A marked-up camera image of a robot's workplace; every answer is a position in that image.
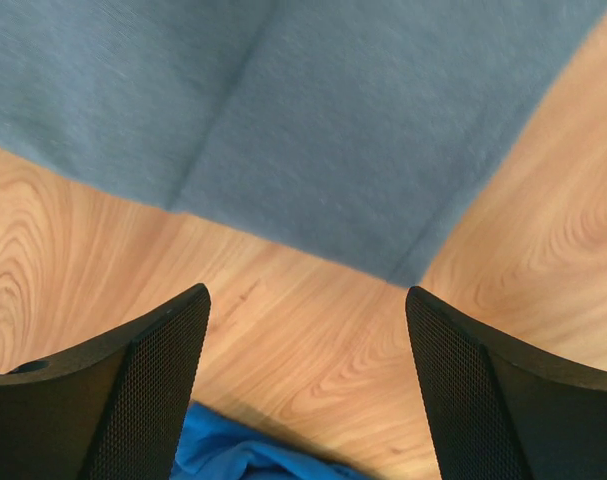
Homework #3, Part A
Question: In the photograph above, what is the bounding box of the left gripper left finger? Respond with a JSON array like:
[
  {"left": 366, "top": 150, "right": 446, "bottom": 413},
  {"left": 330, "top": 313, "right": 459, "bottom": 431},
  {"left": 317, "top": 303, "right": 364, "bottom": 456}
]
[{"left": 0, "top": 284, "right": 211, "bottom": 479}]

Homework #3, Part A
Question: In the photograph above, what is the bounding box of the blue t-shirt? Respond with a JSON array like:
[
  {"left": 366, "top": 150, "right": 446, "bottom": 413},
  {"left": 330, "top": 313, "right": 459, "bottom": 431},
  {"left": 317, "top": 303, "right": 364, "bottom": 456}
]
[{"left": 170, "top": 403, "right": 368, "bottom": 480}]

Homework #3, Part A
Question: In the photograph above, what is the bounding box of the grey shirt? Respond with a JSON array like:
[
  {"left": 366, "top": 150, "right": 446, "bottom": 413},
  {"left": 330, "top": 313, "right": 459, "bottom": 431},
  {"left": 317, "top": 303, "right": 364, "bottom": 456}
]
[{"left": 0, "top": 1, "right": 607, "bottom": 286}]

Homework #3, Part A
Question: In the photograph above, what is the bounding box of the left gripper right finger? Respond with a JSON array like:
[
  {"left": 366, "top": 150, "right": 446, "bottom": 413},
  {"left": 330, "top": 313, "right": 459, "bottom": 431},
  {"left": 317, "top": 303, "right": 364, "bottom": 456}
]
[{"left": 406, "top": 286, "right": 607, "bottom": 479}]

